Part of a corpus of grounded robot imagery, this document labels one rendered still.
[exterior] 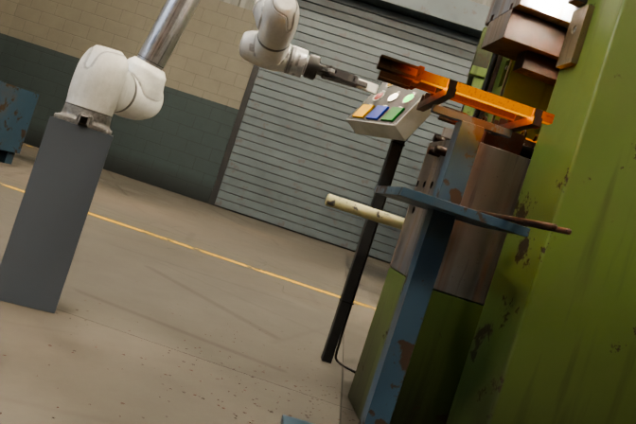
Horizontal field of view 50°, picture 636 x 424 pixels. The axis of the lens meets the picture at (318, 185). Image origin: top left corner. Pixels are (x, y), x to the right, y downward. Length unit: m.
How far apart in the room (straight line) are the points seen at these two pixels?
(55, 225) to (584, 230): 1.57
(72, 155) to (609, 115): 1.58
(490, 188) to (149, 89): 1.22
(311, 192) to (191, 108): 2.24
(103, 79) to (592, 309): 1.60
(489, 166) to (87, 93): 1.27
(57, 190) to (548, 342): 1.52
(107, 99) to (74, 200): 0.34
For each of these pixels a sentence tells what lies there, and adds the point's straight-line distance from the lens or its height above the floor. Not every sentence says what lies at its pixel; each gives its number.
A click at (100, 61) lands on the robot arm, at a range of 2.33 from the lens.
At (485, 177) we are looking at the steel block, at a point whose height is 0.82.
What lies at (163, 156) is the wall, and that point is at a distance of 10.61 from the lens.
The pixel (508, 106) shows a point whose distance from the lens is 1.64.
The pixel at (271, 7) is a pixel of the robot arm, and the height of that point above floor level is 1.08.
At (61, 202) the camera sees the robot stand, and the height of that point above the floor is 0.35.
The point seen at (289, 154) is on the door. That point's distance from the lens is 10.23.
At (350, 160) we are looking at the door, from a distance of 10.19.
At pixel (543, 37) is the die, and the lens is 2.29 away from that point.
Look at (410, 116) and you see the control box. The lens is 2.59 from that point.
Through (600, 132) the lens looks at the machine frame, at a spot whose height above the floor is 1.00.
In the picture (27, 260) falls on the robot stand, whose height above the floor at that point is 0.14.
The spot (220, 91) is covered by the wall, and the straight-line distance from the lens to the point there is 10.53.
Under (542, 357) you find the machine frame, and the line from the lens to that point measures 1.86.
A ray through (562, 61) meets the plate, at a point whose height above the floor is 1.20.
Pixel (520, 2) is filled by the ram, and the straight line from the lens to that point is 2.23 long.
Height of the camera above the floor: 0.62
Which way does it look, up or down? 1 degrees up
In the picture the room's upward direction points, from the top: 18 degrees clockwise
